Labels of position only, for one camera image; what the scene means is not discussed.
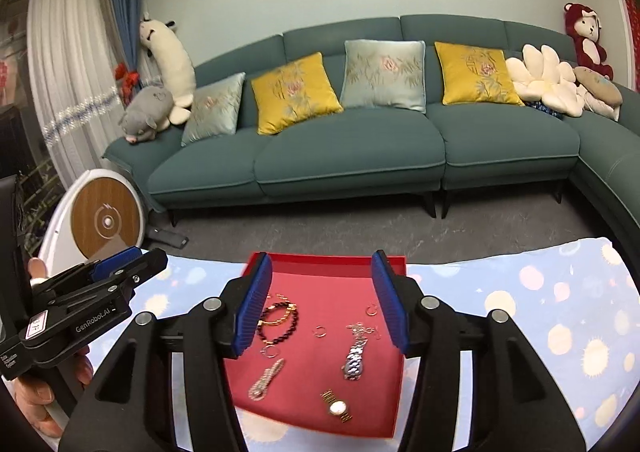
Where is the grey plush animal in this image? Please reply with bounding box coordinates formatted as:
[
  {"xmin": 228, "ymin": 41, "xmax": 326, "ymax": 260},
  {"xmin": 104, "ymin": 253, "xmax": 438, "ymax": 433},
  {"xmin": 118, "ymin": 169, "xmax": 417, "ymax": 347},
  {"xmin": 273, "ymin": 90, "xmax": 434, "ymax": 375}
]
[{"xmin": 117, "ymin": 84, "xmax": 173, "ymax": 145}]

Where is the teal sofa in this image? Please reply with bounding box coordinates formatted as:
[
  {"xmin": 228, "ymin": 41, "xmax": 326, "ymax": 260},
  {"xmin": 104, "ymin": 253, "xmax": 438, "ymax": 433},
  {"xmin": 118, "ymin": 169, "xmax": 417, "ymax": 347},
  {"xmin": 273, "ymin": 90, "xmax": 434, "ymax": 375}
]
[{"xmin": 102, "ymin": 14, "xmax": 640, "ymax": 273}]

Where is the gold wristwatch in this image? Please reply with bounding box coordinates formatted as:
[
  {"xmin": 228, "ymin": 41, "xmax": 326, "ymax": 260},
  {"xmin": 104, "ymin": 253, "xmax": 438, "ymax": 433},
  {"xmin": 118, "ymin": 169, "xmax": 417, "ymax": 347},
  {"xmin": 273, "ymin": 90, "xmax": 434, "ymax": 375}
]
[{"xmin": 320, "ymin": 389, "xmax": 352, "ymax": 423}]

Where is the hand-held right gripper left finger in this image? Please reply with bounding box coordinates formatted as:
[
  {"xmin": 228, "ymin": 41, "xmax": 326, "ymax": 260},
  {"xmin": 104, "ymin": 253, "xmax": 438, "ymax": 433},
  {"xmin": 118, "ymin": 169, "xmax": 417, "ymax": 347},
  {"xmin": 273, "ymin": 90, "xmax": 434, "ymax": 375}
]
[{"xmin": 57, "ymin": 252, "xmax": 274, "ymax": 452}]

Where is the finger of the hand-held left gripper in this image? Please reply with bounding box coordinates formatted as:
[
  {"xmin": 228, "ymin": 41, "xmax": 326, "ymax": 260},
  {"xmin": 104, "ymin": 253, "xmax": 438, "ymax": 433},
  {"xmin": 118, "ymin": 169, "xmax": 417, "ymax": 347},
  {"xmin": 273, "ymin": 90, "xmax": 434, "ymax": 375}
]
[
  {"xmin": 50, "ymin": 247, "xmax": 169, "ymax": 344},
  {"xmin": 31, "ymin": 246, "xmax": 146, "ymax": 302}
]

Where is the red box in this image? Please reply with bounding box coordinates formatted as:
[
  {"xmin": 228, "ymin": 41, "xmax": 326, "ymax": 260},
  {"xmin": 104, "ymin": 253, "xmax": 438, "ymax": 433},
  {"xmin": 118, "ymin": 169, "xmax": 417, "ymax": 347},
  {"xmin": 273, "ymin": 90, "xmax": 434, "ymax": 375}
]
[{"xmin": 222, "ymin": 252, "xmax": 408, "ymax": 440}]

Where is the silver wristwatch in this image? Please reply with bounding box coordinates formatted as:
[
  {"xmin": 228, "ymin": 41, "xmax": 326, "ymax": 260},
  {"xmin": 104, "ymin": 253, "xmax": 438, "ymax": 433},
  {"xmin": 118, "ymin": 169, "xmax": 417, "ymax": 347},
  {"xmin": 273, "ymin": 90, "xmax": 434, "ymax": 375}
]
[{"xmin": 342, "ymin": 337, "xmax": 371, "ymax": 381}]

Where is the gold bracelet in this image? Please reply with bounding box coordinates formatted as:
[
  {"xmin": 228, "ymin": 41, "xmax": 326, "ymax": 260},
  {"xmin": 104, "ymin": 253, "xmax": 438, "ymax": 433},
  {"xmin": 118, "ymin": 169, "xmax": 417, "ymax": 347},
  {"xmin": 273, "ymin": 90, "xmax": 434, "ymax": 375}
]
[{"xmin": 265, "ymin": 293, "xmax": 297, "ymax": 315}]

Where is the white exercise bike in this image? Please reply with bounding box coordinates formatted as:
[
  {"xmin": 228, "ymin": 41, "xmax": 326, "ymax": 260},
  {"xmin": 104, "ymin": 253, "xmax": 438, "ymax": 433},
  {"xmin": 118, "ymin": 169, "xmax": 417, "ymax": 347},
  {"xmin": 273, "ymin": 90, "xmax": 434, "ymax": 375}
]
[{"xmin": 37, "ymin": 167, "xmax": 188, "ymax": 278}]

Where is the red curtain ornament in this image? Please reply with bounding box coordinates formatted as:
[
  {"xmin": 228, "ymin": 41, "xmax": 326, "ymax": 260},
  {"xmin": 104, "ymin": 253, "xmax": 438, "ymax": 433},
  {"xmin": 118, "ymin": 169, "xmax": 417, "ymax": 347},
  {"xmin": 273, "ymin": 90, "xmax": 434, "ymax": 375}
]
[{"xmin": 114, "ymin": 63, "xmax": 141, "ymax": 100}]

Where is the person's left hand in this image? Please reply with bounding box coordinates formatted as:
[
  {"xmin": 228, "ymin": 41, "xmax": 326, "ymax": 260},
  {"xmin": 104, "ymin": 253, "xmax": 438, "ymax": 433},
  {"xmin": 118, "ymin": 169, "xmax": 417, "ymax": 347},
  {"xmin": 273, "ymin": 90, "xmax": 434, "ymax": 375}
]
[{"xmin": 10, "ymin": 257, "xmax": 94, "ymax": 438}]

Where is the black bead bracelet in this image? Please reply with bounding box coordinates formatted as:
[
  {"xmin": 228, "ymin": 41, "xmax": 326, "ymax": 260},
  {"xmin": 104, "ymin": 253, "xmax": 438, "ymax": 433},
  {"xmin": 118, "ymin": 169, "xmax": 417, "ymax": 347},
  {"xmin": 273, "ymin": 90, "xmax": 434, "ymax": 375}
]
[{"xmin": 256, "ymin": 302, "xmax": 300, "ymax": 347}]

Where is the blue curtain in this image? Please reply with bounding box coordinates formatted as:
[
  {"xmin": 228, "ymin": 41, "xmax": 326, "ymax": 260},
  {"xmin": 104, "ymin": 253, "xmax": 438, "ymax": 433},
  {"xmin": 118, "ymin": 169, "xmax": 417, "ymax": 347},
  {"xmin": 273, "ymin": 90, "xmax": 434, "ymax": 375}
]
[{"xmin": 105, "ymin": 0, "xmax": 151, "ymax": 88}]

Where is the white cow plush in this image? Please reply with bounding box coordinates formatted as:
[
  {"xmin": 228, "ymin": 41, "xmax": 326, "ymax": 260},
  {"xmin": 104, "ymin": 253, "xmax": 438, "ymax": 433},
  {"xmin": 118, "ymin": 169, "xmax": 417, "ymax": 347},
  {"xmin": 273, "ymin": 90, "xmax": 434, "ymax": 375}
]
[{"xmin": 139, "ymin": 13, "xmax": 197, "ymax": 125}]

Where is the white plush cushion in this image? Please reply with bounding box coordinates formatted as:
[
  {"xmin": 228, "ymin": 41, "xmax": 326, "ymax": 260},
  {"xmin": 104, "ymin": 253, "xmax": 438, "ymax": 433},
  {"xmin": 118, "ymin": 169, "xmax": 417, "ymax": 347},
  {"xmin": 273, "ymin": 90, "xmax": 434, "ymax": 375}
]
[{"xmin": 575, "ymin": 84, "xmax": 623, "ymax": 123}]

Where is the red wall hanging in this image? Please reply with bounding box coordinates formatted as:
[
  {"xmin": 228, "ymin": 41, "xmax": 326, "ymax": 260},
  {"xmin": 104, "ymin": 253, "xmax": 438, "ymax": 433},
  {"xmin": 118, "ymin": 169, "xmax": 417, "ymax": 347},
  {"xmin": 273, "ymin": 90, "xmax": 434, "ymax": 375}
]
[{"xmin": 612, "ymin": 0, "xmax": 640, "ymax": 93}]

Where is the blue patterned cushion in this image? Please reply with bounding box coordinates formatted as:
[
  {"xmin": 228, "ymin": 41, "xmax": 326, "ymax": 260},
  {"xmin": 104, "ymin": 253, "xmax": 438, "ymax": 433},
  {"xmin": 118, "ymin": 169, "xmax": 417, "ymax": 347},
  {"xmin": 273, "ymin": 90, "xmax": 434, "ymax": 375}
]
[{"xmin": 525, "ymin": 99, "xmax": 563, "ymax": 120}]

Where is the light blue embroidered cushion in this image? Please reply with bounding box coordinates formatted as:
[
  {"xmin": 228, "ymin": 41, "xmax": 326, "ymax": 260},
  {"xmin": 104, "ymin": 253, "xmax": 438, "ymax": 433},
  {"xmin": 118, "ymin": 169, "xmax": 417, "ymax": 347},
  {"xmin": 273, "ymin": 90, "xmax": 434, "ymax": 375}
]
[{"xmin": 340, "ymin": 39, "xmax": 427, "ymax": 114}]

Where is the red monkey plush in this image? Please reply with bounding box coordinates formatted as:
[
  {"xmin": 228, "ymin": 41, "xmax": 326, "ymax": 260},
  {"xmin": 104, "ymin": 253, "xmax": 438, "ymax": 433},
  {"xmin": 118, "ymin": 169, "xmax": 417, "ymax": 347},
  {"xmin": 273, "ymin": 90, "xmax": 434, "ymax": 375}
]
[{"xmin": 564, "ymin": 2, "xmax": 615, "ymax": 82}]

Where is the pearl bracelet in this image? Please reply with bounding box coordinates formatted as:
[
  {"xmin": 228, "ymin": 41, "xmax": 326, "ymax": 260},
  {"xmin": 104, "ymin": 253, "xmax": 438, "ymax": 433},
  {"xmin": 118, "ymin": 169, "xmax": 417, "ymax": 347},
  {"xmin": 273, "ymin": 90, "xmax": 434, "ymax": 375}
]
[{"xmin": 248, "ymin": 357, "xmax": 286, "ymax": 401}]

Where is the white sheer curtain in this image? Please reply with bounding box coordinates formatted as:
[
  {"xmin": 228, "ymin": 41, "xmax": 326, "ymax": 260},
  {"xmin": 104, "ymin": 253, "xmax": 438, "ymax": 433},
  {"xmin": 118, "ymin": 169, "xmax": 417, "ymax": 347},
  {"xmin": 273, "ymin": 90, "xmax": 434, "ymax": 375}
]
[{"xmin": 25, "ymin": 0, "xmax": 126, "ymax": 183}]

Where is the silver tinsel curtain tie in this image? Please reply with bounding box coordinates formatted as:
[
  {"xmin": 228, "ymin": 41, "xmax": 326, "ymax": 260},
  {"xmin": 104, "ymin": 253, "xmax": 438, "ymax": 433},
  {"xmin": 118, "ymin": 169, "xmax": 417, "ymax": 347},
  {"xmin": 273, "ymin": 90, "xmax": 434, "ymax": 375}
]
[{"xmin": 42, "ymin": 92, "xmax": 126, "ymax": 145}]

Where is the white flower cushion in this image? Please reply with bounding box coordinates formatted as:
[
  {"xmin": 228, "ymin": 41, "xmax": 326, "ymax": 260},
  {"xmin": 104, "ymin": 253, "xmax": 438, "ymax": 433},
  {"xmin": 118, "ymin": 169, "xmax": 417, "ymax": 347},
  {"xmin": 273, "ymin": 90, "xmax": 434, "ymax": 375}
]
[{"xmin": 505, "ymin": 44, "xmax": 586, "ymax": 119}]

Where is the brown plush cushion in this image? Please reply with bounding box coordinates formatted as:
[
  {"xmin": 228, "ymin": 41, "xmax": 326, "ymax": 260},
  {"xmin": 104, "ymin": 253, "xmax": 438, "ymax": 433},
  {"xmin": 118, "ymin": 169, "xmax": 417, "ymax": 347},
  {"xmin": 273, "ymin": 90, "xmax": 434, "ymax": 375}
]
[{"xmin": 572, "ymin": 66, "xmax": 623, "ymax": 107}]

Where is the grey-blue embroidered cushion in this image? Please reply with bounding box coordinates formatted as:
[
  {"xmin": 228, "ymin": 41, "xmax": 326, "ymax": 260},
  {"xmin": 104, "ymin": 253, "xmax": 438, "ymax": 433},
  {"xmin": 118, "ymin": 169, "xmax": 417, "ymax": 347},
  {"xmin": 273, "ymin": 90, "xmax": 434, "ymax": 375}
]
[{"xmin": 181, "ymin": 72, "xmax": 247, "ymax": 148}]

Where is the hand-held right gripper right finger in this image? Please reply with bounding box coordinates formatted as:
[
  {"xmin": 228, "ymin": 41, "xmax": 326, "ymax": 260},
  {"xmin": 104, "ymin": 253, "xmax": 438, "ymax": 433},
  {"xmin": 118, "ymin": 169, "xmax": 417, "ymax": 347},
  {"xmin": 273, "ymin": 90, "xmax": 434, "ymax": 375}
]
[{"xmin": 371, "ymin": 249, "xmax": 588, "ymax": 452}]

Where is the yellow embroidered cushion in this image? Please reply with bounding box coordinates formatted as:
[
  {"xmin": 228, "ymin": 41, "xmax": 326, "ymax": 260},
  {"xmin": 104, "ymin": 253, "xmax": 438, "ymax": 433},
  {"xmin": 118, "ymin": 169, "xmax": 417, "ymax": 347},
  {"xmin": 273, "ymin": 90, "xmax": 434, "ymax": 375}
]
[
  {"xmin": 250, "ymin": 52, "xmax": 345, "ymax": 135},
  {"xmin": 434, "ymin": 41, "xmax": 523, "ymax": 107}
]

